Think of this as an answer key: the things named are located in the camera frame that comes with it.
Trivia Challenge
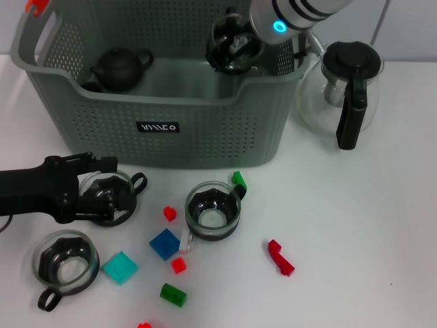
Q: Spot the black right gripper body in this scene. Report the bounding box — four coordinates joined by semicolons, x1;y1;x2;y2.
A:
240;25;266;66

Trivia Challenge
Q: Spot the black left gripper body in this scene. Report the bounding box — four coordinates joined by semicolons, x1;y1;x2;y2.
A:
0;155;82;225

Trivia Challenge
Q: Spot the glass teacup black holder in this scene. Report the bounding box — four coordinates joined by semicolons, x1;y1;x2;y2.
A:
184;180;247;242
77;170;148;227
206;9;266;75

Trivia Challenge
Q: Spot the glass jar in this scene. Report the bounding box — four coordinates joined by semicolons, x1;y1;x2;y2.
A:
32;229;100;312

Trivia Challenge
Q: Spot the gray perforated storage bin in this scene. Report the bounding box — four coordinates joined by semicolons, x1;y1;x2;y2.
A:
10;0;314;171

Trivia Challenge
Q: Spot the cyan square toy brick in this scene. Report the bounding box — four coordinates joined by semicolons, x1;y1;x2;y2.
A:
103;251;139;286

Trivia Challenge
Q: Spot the blue square toy brick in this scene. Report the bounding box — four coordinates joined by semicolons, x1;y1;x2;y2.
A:
149;228;181;261

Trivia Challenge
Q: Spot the white toy brick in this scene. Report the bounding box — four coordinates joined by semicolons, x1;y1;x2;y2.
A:
178;229;194;254

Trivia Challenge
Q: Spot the black ceramic teapot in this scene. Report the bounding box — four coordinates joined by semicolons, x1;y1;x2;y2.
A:
90;46;154;92

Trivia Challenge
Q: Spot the green toy brick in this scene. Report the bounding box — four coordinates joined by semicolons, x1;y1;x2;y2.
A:
159;282;188;308
231;170;250;191

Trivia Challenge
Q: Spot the long red toy piece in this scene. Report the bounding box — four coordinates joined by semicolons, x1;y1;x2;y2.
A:
267;238;296;277

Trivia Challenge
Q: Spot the metal right arm cable plug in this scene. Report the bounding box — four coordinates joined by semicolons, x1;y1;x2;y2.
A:
305;29;328;56

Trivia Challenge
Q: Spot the glass kettle with black handle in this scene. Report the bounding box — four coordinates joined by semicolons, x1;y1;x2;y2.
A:
296;40;385;151

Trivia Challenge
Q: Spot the orange bin handle clip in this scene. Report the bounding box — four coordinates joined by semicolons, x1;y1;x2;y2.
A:
26;0;48;17

